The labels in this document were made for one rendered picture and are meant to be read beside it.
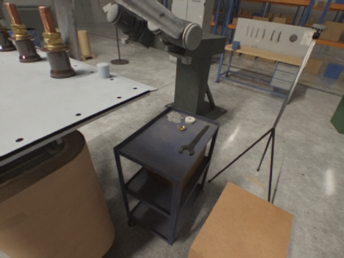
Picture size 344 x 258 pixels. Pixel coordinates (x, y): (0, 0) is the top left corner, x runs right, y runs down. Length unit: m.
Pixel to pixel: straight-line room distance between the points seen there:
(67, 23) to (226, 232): 1.36
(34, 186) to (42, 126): 0.35
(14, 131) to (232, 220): 0.74
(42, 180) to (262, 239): 0.83
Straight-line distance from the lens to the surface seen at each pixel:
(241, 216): 0.83
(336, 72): 8.21
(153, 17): 1.35
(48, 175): 0.79
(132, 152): 1.07
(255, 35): 5.16
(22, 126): 0.50
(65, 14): 1.34
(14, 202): 0.80
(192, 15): 5.46
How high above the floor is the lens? 1.60
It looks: 37 degrees down
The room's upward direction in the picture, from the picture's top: 6 degrees clockwise
